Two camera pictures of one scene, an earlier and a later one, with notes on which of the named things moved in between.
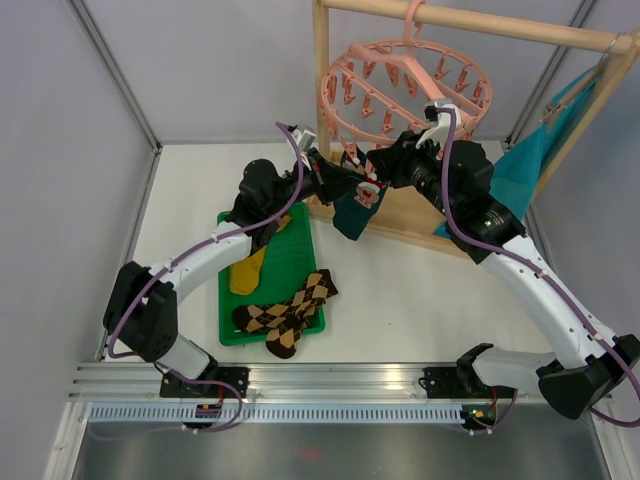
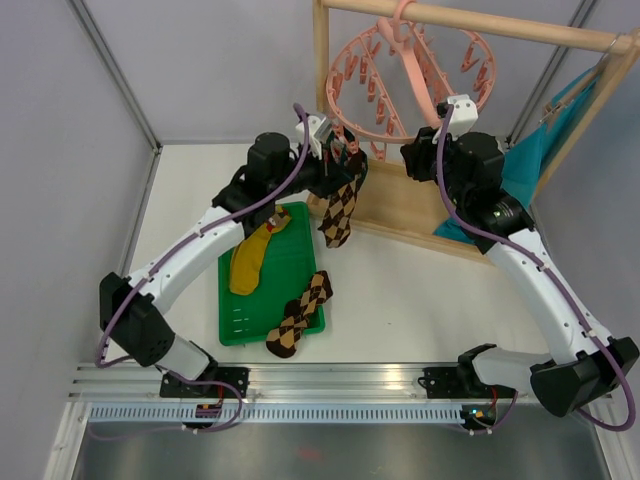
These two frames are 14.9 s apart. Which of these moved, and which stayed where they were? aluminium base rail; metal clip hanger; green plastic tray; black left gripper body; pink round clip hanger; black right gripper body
Moved: black right gripper body; pink round clip hanger
Stayed: black left gripper body; green plastic tray; metal clip hanger; aluminium base rail
